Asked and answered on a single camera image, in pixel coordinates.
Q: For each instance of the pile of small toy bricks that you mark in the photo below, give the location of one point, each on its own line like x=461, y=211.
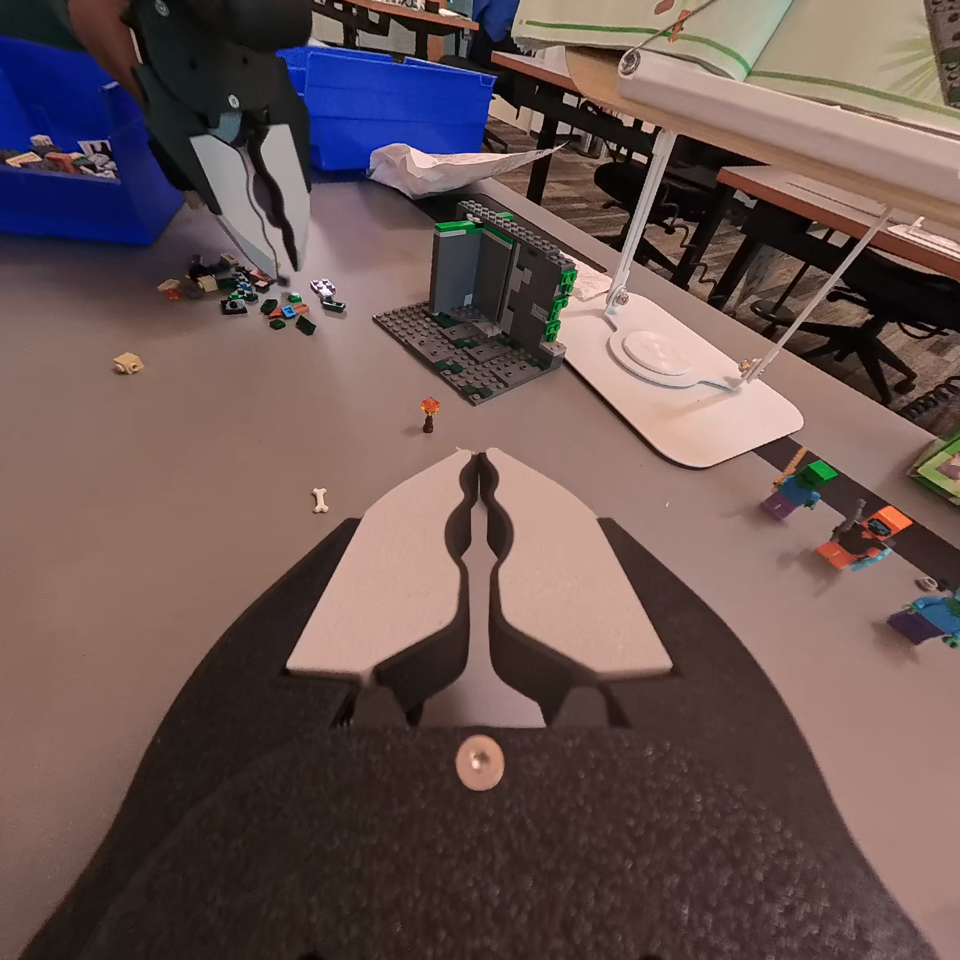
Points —
x=247, y=296
x=60, y=157

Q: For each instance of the toy brick set box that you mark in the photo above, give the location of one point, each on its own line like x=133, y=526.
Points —
x=937, y=469

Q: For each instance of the white crumpled paper bag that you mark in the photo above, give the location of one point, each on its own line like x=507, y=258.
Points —
x=435, y=169

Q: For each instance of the white toy bone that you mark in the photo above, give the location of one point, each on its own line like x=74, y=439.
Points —
x=320, y=500

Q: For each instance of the zombie toy figure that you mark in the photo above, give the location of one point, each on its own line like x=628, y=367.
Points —
x=930, y=619

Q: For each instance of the small tan toy brick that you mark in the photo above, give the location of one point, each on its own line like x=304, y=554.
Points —
x=128, y=364

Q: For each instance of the wooden-top office desk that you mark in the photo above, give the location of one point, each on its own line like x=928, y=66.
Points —
x=405, y=11
x=787, y=195
x=540, y=75

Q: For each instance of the pale green instruction booklet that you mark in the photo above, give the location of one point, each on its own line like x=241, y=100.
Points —
x=825, y=52

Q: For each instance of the grey toy brick building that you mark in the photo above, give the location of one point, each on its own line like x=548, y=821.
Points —
x=487, y=300

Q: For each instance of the orange flame toy brick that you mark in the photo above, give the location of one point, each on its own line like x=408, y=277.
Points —
x=431, y=406

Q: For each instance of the grey desk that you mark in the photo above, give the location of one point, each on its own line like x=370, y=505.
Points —
x=225, y=450

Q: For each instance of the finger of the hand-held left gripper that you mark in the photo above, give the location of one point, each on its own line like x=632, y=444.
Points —
x=289, y=172
x=225, y=187

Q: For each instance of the small white paper sheet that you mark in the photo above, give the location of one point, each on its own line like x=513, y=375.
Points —
x=592, y=285

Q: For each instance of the orange toy figure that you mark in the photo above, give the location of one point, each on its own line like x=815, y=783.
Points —
x=866, y=536

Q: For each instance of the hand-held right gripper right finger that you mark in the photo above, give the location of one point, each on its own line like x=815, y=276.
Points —
x=577, y=577

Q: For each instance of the person's left hand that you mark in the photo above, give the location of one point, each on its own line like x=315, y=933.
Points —
x=101, y=37

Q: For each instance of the person's left forearm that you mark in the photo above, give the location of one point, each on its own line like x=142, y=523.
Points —
x=30, y=19

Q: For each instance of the black office chair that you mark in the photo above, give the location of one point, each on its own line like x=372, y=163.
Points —
x=825, y=322
x=637, y=195

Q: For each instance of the blue jacket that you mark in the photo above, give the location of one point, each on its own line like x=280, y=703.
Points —
x=495, y=19

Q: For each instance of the blue plastic bin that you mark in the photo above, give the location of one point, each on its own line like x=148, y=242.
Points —
x=60, y=210
x=292, y=67
x=405, y=112

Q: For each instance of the zombie figure holding tan sword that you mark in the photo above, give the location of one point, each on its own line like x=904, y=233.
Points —
x=799, y=487

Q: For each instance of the white book stand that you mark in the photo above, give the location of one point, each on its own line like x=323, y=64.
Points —
x=697, y=405

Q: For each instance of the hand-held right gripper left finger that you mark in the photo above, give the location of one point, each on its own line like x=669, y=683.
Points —
x=390, y=577

